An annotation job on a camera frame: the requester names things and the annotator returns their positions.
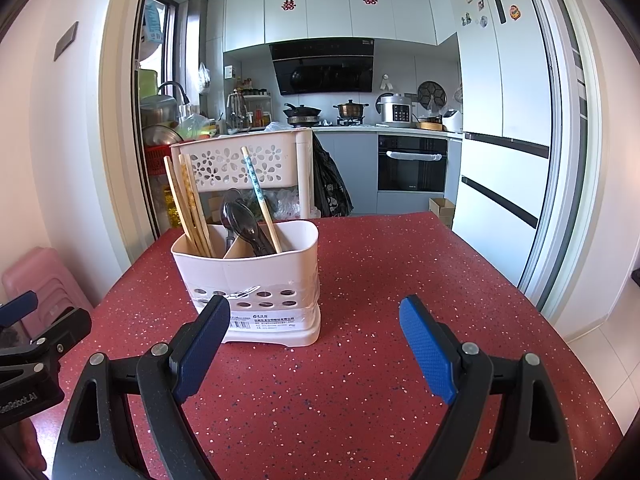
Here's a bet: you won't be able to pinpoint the black built-in oven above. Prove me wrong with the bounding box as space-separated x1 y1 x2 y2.
377 135 448 193

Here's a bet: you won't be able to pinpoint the white plastic utensil holder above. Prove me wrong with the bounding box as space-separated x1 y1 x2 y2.
171 221 322 348

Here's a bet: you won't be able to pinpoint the white wall cabinets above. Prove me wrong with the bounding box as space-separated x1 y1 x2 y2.
223 0 458 53

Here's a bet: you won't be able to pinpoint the blue patterned bamboo chopstick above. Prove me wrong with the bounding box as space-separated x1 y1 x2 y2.
241 146 282 255

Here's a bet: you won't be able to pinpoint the blue and white carton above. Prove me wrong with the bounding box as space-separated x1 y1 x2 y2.
142 2 166 43

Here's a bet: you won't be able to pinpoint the gold foil bag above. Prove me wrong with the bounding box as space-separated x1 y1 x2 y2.
164 187 183 228

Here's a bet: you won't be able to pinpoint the black wok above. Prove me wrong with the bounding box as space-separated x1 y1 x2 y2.
283 103 323 123

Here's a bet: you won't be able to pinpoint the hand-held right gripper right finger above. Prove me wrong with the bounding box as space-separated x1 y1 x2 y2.
398 294 578 480

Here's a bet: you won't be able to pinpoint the cardboard box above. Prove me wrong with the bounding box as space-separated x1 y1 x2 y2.
428 197 457 228

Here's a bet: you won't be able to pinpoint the round dark perforated tray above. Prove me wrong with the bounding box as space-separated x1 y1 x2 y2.
417 80 447 111

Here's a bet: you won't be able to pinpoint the grey wall plate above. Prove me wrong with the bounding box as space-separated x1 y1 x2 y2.
54 21 79 61

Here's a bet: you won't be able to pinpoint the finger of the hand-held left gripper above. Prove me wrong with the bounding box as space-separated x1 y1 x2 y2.
0 307 92 386
0 291 39 328

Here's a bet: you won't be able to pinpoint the pink plastic stool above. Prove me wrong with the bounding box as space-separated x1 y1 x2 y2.
1 246 93 341

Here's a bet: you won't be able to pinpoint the silver pressure cooker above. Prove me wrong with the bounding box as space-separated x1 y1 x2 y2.
376 92 418 128

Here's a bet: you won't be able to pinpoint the black bag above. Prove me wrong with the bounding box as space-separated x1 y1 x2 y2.
312 132 353 218

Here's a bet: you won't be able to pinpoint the white spice rack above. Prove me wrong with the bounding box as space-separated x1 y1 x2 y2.
227 87 273 131

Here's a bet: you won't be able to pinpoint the kitchen faucet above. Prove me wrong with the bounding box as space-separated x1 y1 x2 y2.
157 81 191 111

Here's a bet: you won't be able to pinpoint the large steel pot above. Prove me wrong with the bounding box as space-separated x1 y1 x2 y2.
140 102 178 128

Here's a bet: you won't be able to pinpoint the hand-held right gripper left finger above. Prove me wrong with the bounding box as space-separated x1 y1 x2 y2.
51 294 232 480

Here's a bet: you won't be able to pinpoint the white plastic basket rack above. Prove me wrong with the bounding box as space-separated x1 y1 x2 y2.
170 129 321 221

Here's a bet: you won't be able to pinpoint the steel cooking pot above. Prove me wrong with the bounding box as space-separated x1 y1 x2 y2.
333 99 370 120

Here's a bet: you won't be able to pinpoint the steel lid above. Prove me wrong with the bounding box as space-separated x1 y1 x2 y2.
142 124 183 148

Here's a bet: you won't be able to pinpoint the black range hood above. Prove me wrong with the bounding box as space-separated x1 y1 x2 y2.
269 38 376 96

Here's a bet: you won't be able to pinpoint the white refrigerator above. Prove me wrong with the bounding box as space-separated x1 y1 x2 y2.
447 0 553 286

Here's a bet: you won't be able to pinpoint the red plastic basket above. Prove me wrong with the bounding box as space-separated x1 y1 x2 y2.
145 146 173 177

